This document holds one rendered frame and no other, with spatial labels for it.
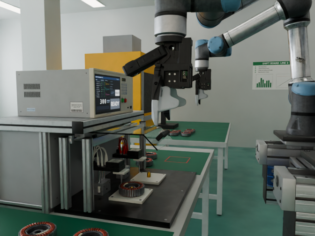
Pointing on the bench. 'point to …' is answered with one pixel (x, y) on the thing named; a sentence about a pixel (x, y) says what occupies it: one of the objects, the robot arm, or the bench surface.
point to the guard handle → (162, 135)
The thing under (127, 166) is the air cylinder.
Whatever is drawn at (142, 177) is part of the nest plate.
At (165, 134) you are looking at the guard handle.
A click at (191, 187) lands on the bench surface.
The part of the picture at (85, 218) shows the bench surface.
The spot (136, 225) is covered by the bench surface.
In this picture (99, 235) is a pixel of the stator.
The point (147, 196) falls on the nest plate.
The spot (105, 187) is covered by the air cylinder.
